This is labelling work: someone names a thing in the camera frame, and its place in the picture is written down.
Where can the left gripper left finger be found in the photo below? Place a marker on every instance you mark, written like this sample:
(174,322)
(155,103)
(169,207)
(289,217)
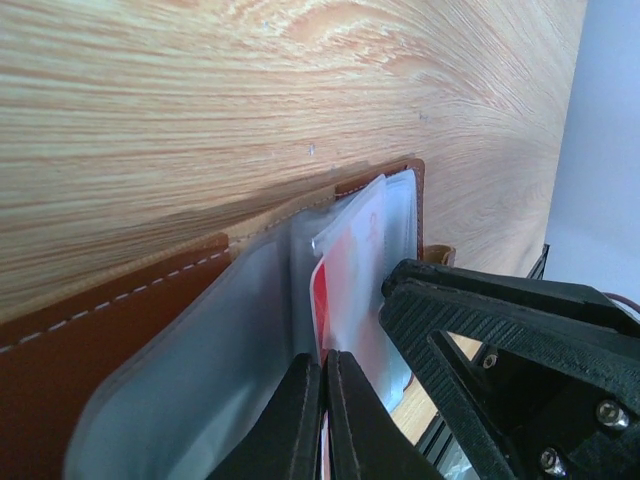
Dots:
(284,443)

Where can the red white card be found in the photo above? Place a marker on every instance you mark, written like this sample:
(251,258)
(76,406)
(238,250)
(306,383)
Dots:
(345,289)

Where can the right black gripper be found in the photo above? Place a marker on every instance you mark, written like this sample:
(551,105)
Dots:
(535,379)

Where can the brown leather card holder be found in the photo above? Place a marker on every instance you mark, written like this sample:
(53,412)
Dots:
(159,368)

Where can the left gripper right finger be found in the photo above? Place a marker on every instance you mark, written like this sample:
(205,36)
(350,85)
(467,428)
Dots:
(364,441)

